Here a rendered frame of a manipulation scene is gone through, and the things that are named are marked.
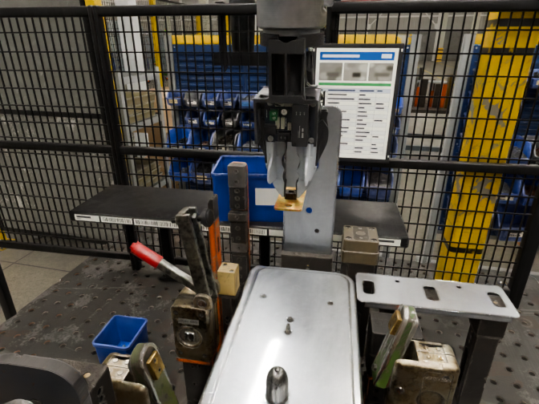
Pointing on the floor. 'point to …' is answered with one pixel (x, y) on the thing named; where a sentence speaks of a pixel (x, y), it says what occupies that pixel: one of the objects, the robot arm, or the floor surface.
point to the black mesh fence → (522, 265)
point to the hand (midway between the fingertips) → (291, 185)
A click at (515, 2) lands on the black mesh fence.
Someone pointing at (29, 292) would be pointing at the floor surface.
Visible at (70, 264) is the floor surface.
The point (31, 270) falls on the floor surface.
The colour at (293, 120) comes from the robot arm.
